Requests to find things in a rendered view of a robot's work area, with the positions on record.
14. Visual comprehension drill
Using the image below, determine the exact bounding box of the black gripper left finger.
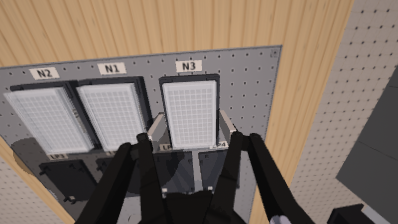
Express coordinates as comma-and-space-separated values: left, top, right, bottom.
74, 114, 168, 224

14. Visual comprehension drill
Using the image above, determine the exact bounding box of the black l-shaped nest bracket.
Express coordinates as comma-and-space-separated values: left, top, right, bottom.
159, 74, 220, 148

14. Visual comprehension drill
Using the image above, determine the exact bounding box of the black l-shaped nest locator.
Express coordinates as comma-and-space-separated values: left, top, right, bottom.
9, 80, 103, 150

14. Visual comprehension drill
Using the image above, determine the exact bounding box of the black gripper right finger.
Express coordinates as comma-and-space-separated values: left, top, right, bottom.
204, 110, 315, 224

